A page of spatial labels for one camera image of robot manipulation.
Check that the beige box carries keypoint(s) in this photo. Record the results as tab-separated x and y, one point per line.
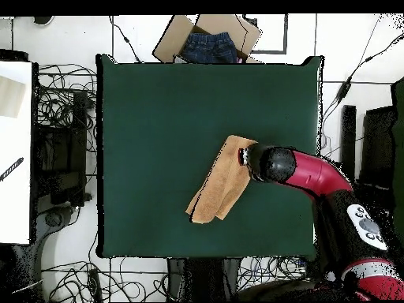
11	98

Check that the black upright bar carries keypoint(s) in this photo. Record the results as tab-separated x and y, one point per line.
348	135

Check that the black flat panel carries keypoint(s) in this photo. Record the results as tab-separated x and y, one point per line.
378	148

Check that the white desk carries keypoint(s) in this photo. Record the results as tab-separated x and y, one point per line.
15	205

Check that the black equipment rack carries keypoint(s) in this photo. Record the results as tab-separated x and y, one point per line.
63	183

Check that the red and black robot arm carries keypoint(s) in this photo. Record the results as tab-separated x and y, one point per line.
312	173

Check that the dark green table cloth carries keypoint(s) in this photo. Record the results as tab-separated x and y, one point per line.
157	142

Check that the tan terry towel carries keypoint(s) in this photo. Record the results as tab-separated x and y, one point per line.
221	189

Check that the blue denim jeans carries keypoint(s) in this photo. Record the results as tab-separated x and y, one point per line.
208	47

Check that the brown cardboard box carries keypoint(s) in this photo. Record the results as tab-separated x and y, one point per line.
170	41

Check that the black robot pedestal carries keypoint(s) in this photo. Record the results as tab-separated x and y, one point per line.
205	281

